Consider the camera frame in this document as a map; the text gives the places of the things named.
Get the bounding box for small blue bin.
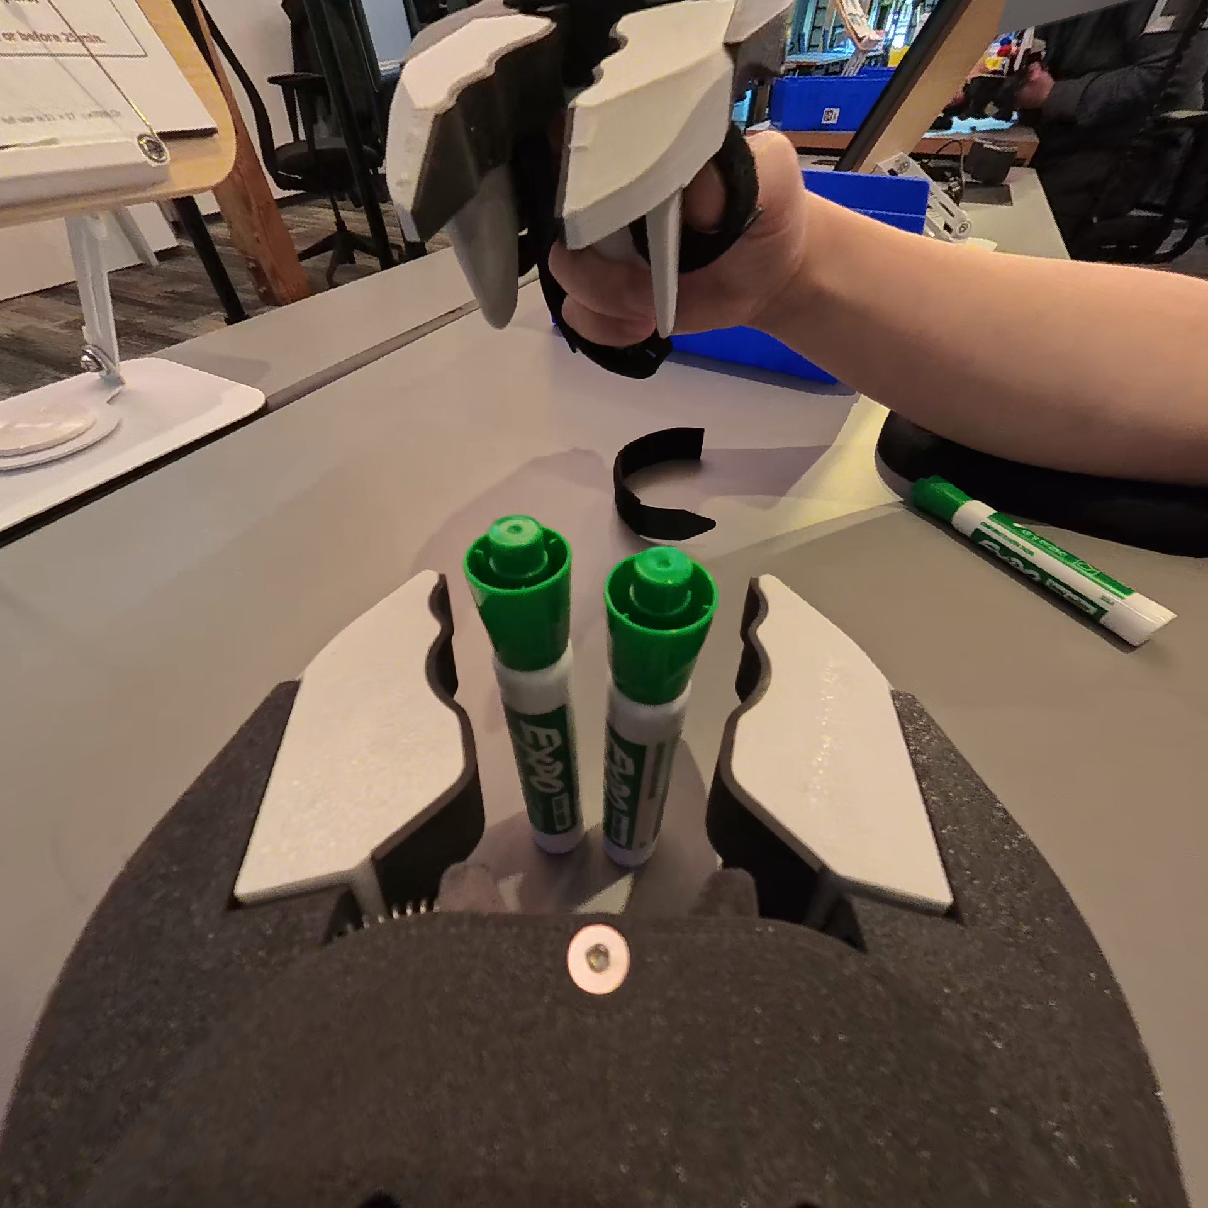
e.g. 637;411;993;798
769;65;899;128

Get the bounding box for curved wooden panel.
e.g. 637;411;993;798
0;0;238;227
835;0;1007;176

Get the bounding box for blue plastic bin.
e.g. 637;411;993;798
668;170;933;385

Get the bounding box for white stand bracket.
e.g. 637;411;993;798
66;211;126;386

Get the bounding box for black mesh office chair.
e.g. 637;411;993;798
1071;108;1208;265

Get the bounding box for white instruction sheet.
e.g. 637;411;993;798
0;0;223;190

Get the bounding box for black velcro strap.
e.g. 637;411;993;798
613;426;718;543

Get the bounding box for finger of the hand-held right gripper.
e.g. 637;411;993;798
556;0;740;253
385;14;573;245

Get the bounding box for green dry-erase marker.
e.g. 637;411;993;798
462;513;587;855
600;548;721;868
910;474;1178;648

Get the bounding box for person's right hand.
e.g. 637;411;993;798
548;129;816;347

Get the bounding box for person's right forearm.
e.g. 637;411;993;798
783;188;1208;487

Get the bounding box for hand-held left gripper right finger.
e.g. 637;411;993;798
706;574;955;917

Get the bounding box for white round pad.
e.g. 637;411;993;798
0;400;121;470

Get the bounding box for wooden support post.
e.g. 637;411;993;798
155;0;314;305

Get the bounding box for black mesh chair armrest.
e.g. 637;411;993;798
876;410;1208;558

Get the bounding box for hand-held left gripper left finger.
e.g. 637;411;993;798
233;570;487;909

